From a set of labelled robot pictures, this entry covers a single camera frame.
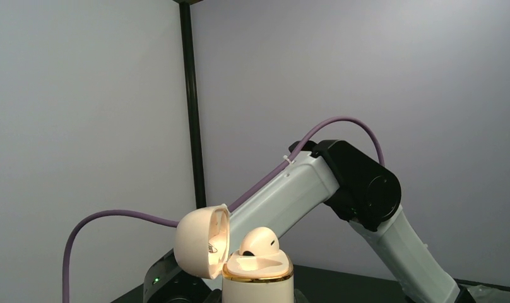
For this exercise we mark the white earbud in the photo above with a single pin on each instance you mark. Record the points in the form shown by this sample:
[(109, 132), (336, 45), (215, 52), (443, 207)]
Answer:
[(261, 241)]

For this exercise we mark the beige square charging case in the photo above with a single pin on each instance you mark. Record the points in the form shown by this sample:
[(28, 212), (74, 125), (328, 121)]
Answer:
[(202, 249)]

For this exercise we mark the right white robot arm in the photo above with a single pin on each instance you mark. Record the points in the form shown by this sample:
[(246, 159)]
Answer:
[(358, 189)]

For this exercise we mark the right black frame post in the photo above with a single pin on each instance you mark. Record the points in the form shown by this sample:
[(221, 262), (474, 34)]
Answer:
[(192, 103)]

